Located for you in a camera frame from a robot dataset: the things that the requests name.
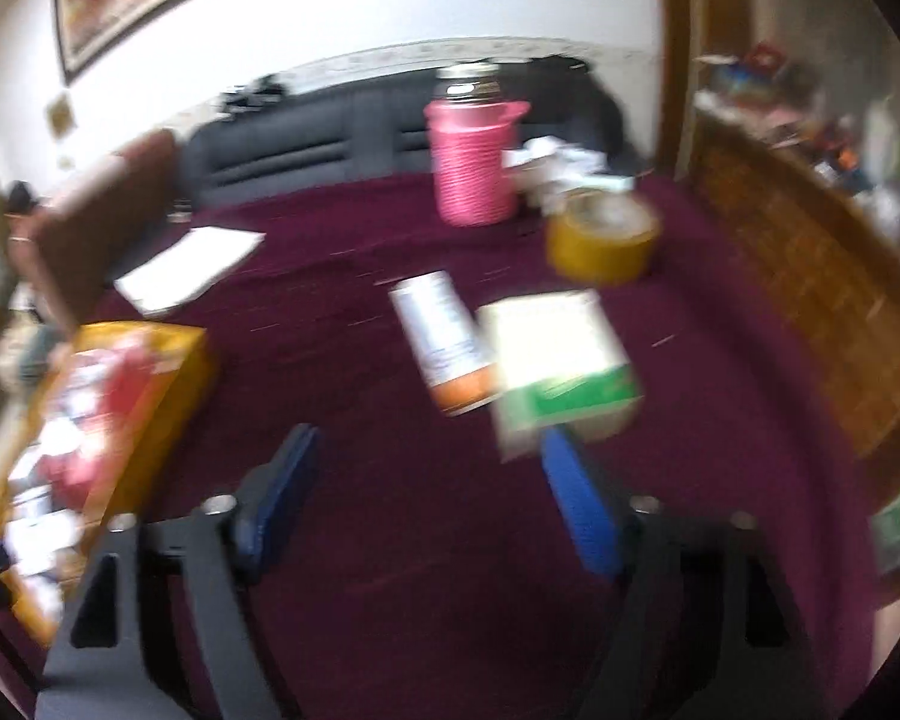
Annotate black sofa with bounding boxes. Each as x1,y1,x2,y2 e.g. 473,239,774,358
180,56,646,211

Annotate small wall frame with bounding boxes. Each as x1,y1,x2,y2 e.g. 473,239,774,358
45,94,74,140

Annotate pink thermos flask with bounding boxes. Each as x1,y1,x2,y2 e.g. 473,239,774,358
424,60,530,227

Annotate gold cardboard box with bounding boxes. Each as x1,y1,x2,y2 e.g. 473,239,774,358
0,321,215,646

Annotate brown chair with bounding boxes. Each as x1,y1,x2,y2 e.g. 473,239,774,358
26,127,185,335

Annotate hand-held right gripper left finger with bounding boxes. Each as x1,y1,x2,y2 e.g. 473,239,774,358
37,424,322,720

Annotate black bag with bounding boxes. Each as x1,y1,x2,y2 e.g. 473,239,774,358
495,52,646,166

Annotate brown tape roll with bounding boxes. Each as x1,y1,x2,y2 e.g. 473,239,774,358
546,191,661,286

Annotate wooden cabinet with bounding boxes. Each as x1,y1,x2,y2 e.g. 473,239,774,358
660,0,900,466

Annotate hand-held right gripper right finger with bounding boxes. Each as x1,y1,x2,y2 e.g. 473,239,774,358
540,427,822,720

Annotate white paper sheet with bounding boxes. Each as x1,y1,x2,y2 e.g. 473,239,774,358
114,226,266,317

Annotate green and white box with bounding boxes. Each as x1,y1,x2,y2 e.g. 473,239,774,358
480,289,644,462

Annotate pile of assorted clutter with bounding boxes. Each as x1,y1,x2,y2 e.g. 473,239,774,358
694,45,900,241

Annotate black gadget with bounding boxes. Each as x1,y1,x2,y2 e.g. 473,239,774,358
221,75,290,117

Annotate crumpled white tissues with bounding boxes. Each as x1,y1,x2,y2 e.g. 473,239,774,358
506,135,635,203

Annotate white box orange end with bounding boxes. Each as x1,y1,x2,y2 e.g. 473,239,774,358
388,271,500,419

